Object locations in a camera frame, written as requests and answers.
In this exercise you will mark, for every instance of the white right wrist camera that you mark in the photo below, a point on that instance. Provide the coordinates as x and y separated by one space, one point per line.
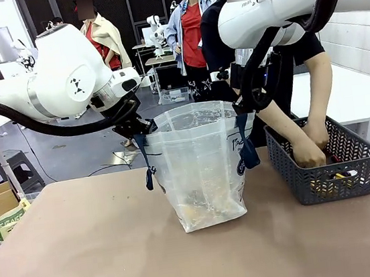
221 74

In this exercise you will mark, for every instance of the mannequin with cream jacket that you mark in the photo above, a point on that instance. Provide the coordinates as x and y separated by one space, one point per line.
109 43

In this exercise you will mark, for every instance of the small wooden desk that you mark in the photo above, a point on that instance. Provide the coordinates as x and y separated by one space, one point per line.
160 60

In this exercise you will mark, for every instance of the metal mannequin base plate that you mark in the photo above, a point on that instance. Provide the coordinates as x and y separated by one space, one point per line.
125 157

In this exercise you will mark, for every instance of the clear plastic storage box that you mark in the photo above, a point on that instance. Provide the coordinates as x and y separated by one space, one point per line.
174 96

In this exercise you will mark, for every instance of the person in black shirt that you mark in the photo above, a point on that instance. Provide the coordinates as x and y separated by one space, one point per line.
214 47

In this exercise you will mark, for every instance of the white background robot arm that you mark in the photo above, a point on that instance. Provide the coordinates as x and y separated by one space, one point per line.
24 55

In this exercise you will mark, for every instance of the small white humanoid robot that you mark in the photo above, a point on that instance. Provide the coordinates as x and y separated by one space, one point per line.
155 27

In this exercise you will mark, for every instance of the green printed paper bag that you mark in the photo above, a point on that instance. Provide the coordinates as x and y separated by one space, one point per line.
9 221

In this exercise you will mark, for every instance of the yellow packaged item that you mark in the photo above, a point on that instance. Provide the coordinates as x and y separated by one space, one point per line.
337 176

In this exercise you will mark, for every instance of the gray step stool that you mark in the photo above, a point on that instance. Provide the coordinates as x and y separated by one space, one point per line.
13 166

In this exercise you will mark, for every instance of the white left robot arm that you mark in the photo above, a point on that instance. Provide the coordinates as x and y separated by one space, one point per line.
56 76

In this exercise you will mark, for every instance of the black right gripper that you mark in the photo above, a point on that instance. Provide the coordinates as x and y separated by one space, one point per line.
272 67

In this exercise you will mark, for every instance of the person's left forearm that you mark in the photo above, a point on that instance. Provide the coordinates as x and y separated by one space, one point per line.
322 101

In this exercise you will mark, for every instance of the person's left hand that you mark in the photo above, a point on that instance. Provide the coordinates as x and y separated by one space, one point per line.
317 132

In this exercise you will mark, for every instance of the person's right forearm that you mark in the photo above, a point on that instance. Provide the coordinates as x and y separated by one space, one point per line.
281 126

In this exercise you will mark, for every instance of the background person in black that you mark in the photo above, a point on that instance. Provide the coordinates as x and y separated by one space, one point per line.
57 20

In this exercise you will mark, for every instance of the gray plastic lattice basket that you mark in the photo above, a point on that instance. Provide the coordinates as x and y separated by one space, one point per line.
349 155

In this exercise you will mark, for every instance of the white side table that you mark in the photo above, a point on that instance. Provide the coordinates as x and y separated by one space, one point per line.
345 95

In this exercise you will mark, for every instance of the person's right hand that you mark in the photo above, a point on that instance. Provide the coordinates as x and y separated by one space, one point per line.
310 155

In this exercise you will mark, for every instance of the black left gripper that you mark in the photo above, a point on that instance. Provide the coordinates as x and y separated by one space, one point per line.
129 126

